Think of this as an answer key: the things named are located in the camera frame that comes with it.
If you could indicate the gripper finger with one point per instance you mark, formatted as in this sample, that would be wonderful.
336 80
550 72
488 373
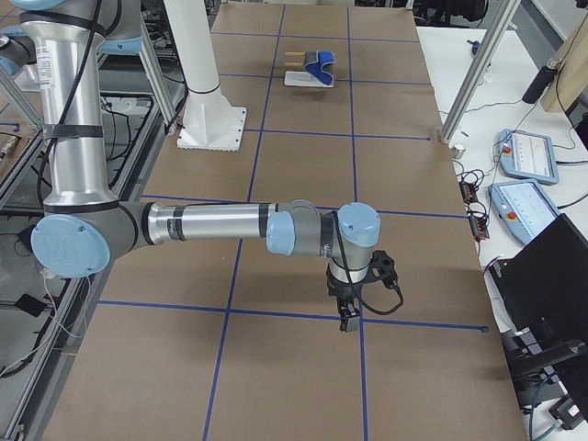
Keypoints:
353 317
345 315

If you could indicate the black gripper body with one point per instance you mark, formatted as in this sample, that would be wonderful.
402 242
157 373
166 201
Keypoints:
342 290

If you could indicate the grey blue towel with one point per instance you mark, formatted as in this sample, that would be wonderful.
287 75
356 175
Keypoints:
319 66

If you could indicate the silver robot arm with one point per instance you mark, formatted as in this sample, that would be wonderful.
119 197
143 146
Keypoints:
86 225

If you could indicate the wooden towel rack white base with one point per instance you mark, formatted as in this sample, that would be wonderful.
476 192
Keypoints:
299 78

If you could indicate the small metal cylinder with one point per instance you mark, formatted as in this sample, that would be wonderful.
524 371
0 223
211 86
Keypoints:
458 151

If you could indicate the near teach pendant tablet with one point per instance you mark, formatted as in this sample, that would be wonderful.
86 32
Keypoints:
524 207

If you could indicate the teach pendant tablet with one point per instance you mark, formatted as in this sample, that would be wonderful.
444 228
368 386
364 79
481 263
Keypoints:
524 207
527 155

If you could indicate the far teach pendant tablet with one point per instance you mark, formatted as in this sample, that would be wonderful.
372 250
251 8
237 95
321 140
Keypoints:
527 155

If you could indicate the black bottle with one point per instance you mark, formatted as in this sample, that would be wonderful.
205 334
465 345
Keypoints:
540 83

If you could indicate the wooden board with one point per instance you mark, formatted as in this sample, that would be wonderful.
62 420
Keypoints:
571 79

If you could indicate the white central pedestal column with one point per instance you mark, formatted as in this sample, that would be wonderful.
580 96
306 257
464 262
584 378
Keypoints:
210 122

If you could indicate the aluminium frame post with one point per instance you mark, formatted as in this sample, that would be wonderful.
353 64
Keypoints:
478 66

